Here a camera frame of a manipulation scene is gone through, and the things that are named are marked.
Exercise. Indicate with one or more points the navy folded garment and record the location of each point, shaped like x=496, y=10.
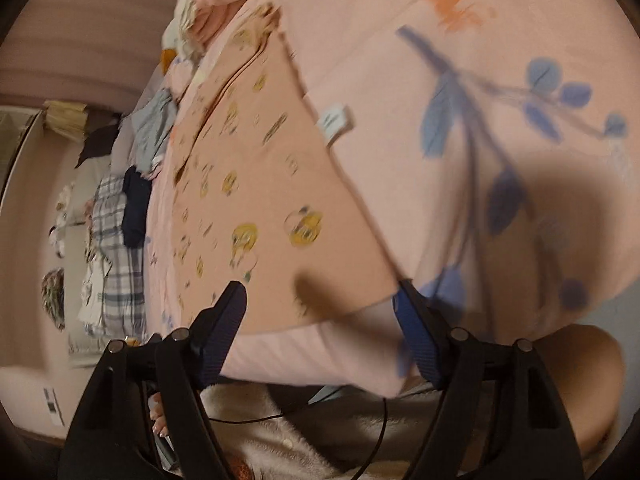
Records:
x=135, y=205

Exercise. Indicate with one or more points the person's leg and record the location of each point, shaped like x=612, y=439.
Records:
x=585, y=375

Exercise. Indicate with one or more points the dark brown cloth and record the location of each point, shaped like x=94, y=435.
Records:
x=100, y=145

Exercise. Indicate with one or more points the colourful floral cloth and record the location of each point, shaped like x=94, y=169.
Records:
x=53, y=297

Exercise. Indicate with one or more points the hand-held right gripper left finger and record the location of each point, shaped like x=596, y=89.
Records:
x=222, y=332

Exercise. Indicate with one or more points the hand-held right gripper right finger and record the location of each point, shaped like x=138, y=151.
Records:
x=417, y=335

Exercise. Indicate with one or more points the white floral cloth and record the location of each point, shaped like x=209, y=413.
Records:
x=65, y=215

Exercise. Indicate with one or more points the white crumpled garment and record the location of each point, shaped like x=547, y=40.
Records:
x=182, y=20

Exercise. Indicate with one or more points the person's foot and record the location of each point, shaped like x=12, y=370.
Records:
x=161, y=417

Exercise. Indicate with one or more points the pink leaf print bedsheet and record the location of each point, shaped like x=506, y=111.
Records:
x=450, y=160

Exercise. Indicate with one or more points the beige fleece robe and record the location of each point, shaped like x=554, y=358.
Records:
x=310, y=435

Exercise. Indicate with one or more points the grey-blue garment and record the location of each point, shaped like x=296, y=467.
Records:
x=152, y=130

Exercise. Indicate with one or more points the pale yellow pleated cloth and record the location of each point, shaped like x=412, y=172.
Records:
x=65, y=115

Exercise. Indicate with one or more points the peach cartoon print garment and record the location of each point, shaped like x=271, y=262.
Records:
x=280, y=175

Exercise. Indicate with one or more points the plaid cloth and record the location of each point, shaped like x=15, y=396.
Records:
x=117, y=260

